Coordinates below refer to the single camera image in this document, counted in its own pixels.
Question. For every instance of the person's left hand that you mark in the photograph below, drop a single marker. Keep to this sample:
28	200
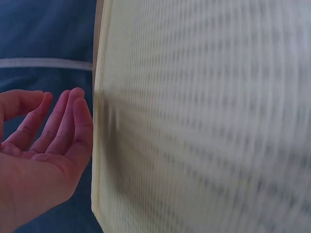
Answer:
36	174

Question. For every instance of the person's left thumb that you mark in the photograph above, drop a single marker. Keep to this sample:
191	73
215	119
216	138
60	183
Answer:
19	102

